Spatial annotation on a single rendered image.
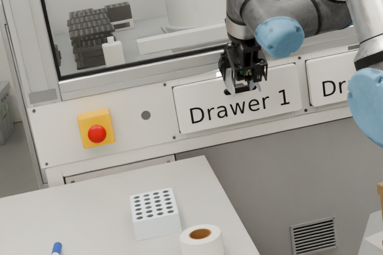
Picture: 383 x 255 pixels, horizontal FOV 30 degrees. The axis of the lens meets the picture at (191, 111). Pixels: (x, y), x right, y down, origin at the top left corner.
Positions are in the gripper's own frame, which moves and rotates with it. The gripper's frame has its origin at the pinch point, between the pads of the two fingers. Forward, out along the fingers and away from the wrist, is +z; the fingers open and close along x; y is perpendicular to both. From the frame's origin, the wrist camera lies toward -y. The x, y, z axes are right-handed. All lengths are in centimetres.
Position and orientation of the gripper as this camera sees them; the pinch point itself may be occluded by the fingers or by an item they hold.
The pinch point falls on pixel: (240, 85)
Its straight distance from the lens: 158.8
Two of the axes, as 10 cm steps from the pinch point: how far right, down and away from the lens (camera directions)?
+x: 9.7, -2.0, 1.1
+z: 0.4, 6.2, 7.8
